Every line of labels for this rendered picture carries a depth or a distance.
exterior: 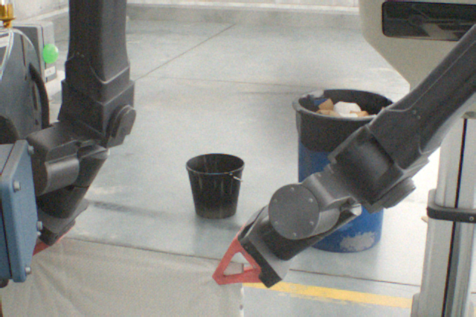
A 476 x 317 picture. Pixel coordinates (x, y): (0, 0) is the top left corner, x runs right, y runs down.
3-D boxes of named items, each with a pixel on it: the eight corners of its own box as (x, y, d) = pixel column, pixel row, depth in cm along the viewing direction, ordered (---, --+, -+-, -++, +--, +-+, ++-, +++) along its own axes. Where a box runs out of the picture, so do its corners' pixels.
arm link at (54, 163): (140, 106, 84) (86, 76, 86) (81, 119, 74) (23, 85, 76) (111, 191, 88) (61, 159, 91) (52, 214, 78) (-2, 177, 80)
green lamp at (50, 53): (62, 61, 106) (61, 42, 105) (52, 65, 103) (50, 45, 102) (48, 60, 107) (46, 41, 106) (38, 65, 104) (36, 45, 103)
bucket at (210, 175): (251, 202, 369) (251, 155, 360) (235, 226, 342) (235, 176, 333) (198, 196, 377) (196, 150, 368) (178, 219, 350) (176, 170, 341)
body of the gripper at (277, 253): (234, 244, 78) (284, 210, 75) (259, 209, 88) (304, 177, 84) (271, 288, 79) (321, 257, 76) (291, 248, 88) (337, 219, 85)
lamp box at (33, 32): (58, 79, 108) (53, 21, 105) (42, 85, 104) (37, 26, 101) (17, 76, 110) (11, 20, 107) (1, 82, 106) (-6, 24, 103)
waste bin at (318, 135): (394, 216, 351) (404, 91, 328) (384, 265, 304) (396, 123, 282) (300, 207, 363) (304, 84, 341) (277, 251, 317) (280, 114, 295)
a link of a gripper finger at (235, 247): (191, 267, 84) (248, 228, 80) (210, 242, 90) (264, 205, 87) (227, 309, 85) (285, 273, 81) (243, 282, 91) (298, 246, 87)
